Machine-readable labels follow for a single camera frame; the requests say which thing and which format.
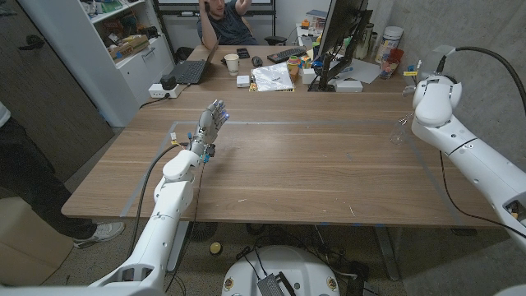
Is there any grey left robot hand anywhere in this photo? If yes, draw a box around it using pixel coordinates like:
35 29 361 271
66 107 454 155
189 99 230 157

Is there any clear plastic bottle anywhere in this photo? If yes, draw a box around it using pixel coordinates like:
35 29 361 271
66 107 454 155
389 113 415 146

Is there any clear cup with red items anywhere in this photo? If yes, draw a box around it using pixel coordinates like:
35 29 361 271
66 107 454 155
379 48 405 80

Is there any white paper sheet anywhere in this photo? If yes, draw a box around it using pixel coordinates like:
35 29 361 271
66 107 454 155
328 57 381 86

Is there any white canister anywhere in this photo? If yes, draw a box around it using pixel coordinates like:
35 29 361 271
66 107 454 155
374 25 405 65

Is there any black laptop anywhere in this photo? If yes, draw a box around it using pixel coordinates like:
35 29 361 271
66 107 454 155
168 36 223 86

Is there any black power adapter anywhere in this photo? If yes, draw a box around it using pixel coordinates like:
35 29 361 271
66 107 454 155
159 74 178 91

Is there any flat white box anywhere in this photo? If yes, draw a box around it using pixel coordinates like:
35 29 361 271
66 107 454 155
335 79 364 93

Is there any white power strip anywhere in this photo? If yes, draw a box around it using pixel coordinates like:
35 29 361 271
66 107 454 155
148 83 184 99

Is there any white paper cup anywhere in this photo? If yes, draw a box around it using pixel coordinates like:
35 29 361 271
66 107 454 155
224 53 241 76

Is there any dark thermos flask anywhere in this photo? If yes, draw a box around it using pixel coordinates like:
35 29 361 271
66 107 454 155
355 22 375 61

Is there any white plastic bag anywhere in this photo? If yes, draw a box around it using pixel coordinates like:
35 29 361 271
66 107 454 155
250 62 295 93

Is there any black monitor stand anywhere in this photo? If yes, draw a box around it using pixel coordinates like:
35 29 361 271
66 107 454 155
307 10 374 92

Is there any black computer monitor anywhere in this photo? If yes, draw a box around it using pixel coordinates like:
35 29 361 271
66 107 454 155
316 0 370 61

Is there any seated person in dark shirt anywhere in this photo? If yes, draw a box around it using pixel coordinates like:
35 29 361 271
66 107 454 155
196 0 261 51

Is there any colourful stacking toy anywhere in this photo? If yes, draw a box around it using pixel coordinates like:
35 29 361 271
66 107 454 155
286 55 303 83

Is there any black keyboard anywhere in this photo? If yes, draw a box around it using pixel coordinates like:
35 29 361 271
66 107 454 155
266 46 308 65

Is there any black round floor fan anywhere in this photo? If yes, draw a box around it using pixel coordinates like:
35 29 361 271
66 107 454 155
187 221 219 243

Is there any cardboard box on shelf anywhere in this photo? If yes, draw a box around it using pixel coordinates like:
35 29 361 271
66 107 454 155
108 34 150 62

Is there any grey table leg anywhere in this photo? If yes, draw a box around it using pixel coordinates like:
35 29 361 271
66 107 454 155
373 226 402 282
166 221 191 272

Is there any white shelf cabinet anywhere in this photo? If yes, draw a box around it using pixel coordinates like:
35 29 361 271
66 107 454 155
18 0 176 127

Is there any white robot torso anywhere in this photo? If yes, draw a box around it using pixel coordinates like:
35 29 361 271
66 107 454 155
221 245 341 296

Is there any black floor power brick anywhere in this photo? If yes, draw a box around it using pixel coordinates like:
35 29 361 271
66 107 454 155
344 261 371 296

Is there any standing person in black trousers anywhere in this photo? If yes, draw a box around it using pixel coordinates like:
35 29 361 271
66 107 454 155
0 100 127 250

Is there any large tan cardboard box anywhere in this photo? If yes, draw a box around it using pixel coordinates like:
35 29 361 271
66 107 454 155
0 196 75 288

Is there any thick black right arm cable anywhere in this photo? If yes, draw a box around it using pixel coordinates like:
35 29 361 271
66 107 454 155
436 45 526 117

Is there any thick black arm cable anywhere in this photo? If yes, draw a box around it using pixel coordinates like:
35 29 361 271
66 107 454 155
127 142 190 256
436 45 526 117

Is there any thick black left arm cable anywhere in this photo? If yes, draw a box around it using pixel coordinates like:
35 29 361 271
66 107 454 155
127 142 190 256

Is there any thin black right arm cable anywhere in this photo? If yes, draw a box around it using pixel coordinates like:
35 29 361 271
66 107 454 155
438 150 526 240

